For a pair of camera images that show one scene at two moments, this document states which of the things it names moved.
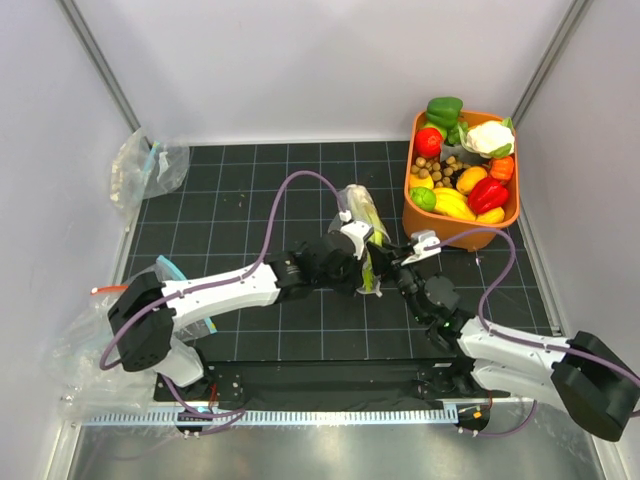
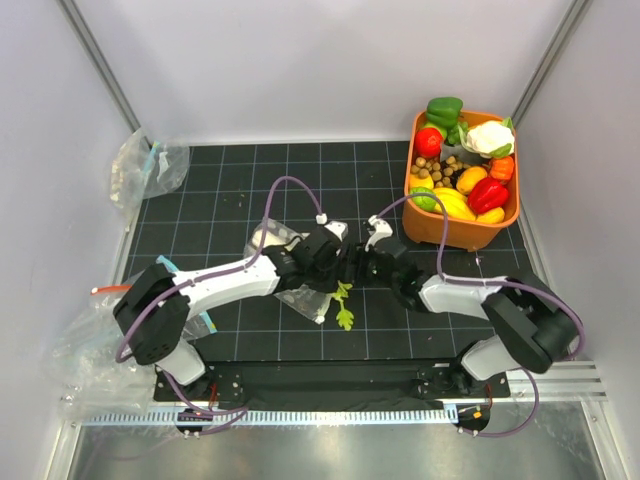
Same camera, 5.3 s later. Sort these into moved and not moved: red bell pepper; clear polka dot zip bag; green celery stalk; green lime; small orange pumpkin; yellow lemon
Moved: clear polka dot zip bag; green celery stalk
Not moved: yellow lemon; red bell pepper; green lime; small orange pumpkin
